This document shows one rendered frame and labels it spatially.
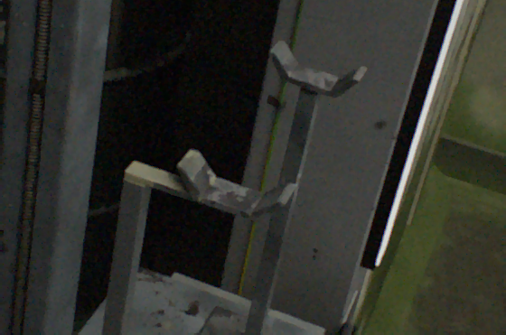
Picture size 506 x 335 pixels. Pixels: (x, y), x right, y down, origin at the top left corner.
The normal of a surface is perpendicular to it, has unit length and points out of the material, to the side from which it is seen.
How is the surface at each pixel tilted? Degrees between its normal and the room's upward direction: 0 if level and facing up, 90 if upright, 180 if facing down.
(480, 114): 57
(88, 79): 90
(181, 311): 0
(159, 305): 0
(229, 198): 0
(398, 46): 90
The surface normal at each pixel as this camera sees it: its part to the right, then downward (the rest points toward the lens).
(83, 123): 0.93, 0.32
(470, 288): 0.18, -0.83
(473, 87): -0.18, -0.07
